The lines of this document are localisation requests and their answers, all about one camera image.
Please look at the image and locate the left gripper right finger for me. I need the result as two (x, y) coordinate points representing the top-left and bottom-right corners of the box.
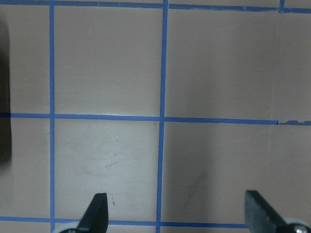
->
(244, 190), (311, 233)

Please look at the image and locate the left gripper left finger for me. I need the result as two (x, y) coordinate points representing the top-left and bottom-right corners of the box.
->
(76, 193), (108, 233)

